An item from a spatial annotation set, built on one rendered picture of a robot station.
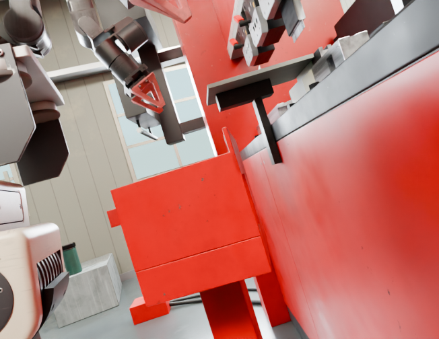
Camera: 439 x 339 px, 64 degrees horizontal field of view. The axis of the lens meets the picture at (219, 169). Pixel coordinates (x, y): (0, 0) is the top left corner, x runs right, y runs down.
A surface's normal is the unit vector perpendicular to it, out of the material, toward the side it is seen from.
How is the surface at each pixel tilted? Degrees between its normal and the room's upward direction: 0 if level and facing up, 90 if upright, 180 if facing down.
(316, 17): 90
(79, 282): 90
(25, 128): 90
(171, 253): 90
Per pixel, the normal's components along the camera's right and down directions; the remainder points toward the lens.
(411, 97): -0.95, 0.29
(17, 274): 0.23, -0.10
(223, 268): -0.10, 0.00
